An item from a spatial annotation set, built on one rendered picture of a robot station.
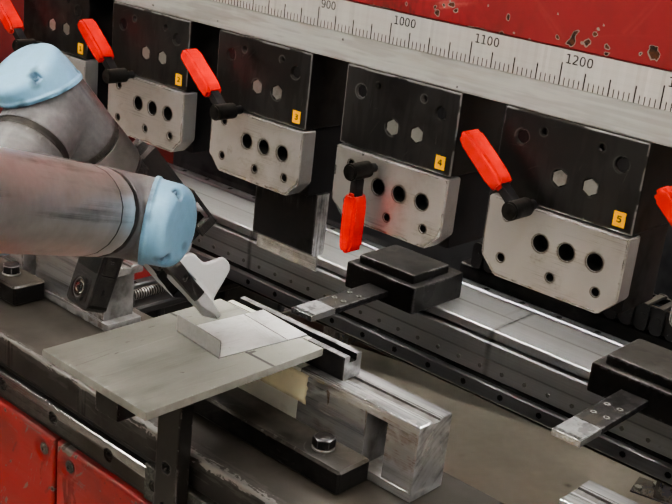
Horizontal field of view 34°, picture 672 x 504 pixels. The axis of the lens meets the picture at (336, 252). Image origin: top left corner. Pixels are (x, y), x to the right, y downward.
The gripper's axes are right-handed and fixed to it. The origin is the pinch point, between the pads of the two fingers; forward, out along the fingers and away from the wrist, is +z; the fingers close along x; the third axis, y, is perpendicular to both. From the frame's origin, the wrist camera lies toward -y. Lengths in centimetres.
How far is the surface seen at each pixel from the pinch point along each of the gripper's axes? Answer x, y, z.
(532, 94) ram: -31.3, 30.6, -14.7
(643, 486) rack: 37, 72, 199
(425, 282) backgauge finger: -2.5, 25.5, 25.2
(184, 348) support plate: -0.5, -4.0, 3.2
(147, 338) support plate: 3.7, -5.7, 1.8
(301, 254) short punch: -1.4, 13.7, 5.9
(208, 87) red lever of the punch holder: 7.6, 19.0, -13.9
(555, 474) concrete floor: 55, 59, 189
